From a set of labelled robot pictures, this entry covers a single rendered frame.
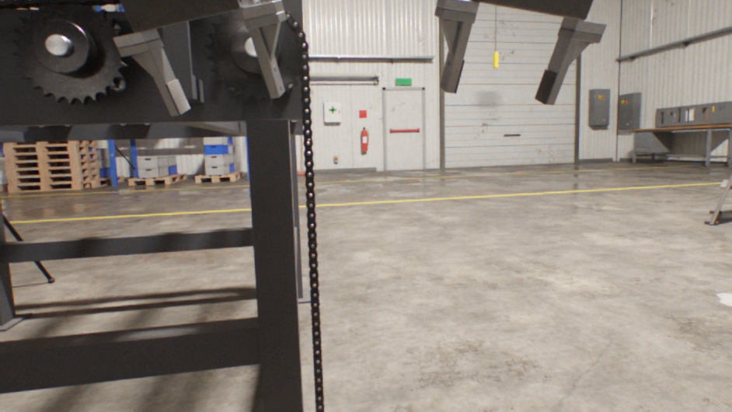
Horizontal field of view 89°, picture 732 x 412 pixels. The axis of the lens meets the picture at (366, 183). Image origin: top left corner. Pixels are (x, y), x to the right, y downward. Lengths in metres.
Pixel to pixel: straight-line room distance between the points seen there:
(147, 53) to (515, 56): 11.27
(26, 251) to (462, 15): 1.89
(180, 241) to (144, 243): 0.14
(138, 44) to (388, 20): 10.11
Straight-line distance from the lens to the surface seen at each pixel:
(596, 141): 13.04
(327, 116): 9.66
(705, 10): 12.27
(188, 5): 0.48
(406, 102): 10.17
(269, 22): 0.46
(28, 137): 1.99
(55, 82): 0.81
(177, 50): 0.71
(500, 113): 11.18
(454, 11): 0.46
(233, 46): 0.70
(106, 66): 0.78
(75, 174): 9.08
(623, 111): 13.07
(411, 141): 10.14
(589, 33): 0.54
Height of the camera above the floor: 0.69
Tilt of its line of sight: 6 degrees down
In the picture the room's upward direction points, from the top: 2 degrees counter-clockwise
